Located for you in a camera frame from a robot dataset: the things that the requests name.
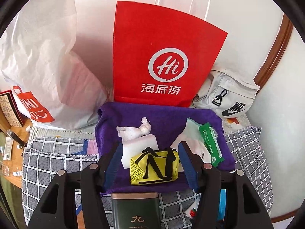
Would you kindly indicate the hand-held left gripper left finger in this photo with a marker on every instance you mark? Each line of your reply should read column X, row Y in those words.
column 114, row 164

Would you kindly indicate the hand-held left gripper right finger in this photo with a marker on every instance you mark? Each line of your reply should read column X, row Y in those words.
column 188, row 165

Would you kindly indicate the white glove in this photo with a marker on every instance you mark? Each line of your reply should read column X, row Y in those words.
column 199, row 149

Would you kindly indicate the white sponge block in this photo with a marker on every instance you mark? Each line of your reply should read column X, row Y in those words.
column 140, row 148

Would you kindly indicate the green wet wipes pack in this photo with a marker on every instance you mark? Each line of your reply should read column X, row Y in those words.
column 211, row 143

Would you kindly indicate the yellow mesh pouch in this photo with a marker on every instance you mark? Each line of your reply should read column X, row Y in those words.
column 154, row 168

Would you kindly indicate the light green face mask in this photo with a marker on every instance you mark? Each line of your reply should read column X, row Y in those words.
column 192, row 128

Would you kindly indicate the white knotted tissue bundle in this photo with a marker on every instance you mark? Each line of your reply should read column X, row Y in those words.
column 133, row 131

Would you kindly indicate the clear strawberry print wrapper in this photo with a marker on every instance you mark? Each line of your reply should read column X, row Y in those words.
column 191, row 211

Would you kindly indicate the purple towel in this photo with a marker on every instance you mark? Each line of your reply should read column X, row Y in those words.
column 166, row 121

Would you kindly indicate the blue tissue box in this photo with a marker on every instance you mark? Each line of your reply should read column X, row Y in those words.
column 223, row 200

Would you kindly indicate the dark green tea tin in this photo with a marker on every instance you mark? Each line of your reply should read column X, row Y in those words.
column 135, row 210

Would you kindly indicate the grey checked tablecloth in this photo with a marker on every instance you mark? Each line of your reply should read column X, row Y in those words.
column 59, row 157

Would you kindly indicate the grey waist bag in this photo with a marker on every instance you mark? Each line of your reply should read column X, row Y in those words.
column 228, row 93

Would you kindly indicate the wooden nightstand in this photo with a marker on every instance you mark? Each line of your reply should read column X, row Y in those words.
column 19, row 148

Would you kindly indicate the small white tube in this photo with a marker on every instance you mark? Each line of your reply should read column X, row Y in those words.
column 17, row 172

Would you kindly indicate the dark lipstick tube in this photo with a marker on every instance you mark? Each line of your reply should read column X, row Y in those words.
column 15, row 137

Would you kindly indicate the white cream tube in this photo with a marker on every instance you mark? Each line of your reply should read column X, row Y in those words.
column 7, row 149

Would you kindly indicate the green bed sheet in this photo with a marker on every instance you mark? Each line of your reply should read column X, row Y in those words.
column 9, row 195

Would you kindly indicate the clear drinking glass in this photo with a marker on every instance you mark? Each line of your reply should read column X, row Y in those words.
column 3, row 169

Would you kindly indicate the red paper shopping bag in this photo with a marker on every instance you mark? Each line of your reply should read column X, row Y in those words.
column 164, row 52

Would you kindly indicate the patterned hardcover notebook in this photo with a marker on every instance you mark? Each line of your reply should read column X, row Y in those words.
column 10, row 109

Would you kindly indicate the white plastic shopping bag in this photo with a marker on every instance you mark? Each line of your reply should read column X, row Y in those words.
column 47, row 64

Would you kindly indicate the brown wooden door frame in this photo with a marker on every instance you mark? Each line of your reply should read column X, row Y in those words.
column 274, row 52

